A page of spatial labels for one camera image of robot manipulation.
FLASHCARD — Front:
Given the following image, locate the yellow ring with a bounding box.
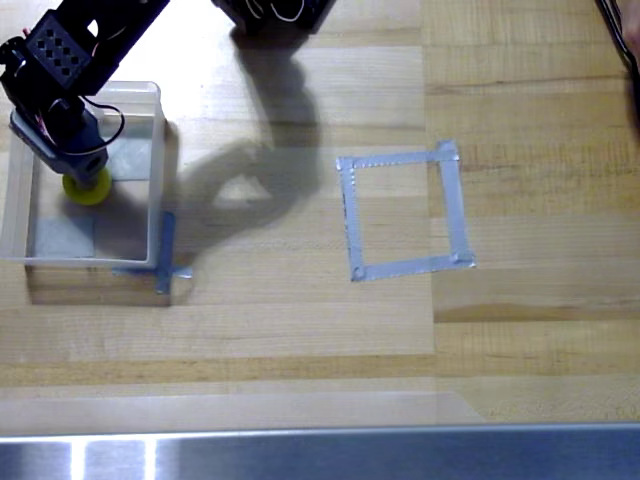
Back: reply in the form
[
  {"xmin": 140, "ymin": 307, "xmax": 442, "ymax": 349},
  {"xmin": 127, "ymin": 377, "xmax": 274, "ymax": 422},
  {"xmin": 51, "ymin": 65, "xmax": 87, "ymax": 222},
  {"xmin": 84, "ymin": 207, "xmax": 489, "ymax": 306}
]
[{"xmin": 61, "ymin": 168, "xmax": 113, "ymax": 207}]

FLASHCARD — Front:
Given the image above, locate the clear plastic container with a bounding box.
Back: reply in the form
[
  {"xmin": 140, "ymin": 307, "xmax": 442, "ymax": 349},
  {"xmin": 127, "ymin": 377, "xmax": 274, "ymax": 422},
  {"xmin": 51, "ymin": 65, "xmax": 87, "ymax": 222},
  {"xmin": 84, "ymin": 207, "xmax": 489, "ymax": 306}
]
[{"xmin": 0, "ymin": 80, "xmax": 167, "ymax": 269}]

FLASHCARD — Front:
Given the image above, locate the person's hand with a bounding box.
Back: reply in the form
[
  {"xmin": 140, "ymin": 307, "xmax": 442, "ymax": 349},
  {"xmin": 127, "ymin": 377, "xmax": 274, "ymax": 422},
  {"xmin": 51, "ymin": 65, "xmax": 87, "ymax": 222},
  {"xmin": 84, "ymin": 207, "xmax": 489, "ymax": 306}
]
[{"xmin": 619, "ymin": 0, "xmax": 640, "ymax": 59}]

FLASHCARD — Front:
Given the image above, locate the large grey tape patch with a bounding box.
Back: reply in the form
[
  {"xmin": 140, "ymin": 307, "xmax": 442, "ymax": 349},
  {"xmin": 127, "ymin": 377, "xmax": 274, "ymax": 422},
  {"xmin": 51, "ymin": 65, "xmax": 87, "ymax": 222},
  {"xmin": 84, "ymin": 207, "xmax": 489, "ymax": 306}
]
[{"xmin": 102, "ymin": 133, "xmax": 153, "ymax": 183}]

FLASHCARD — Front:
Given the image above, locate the small grey tape patch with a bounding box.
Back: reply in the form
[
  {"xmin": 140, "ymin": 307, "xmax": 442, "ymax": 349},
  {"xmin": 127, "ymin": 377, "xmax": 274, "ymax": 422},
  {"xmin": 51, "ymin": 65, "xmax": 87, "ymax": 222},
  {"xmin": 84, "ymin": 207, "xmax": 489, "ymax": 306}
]
[{"xmin": 33, "ymin": 215, "xmax": 97, "ymax": 261}]

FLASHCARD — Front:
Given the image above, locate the shiny metal table edge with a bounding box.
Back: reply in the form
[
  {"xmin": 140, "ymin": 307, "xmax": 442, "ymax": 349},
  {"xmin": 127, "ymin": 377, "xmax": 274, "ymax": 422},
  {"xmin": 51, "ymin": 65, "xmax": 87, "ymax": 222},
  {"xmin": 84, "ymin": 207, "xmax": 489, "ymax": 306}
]
[{"xmin": 0, "ymin": 423, "xmax": 640, "ymax": 480}]

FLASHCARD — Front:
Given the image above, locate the thin black arm wire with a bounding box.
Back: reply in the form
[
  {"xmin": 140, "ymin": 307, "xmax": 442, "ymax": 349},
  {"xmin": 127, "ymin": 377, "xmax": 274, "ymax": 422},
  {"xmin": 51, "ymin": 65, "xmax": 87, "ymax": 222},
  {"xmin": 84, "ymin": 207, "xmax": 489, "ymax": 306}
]
[{"xmin": 79, "ymin": 95, "xmax": 126, "ymax": 155}]

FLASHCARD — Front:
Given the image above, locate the black cable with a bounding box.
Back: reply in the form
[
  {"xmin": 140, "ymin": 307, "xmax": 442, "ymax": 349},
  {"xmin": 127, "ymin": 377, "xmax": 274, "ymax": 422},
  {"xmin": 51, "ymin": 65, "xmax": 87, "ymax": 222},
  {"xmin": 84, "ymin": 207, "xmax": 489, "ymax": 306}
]
[{"xmin": 594, "ymin": 0, "xmax": 640, "ymax": 136}]

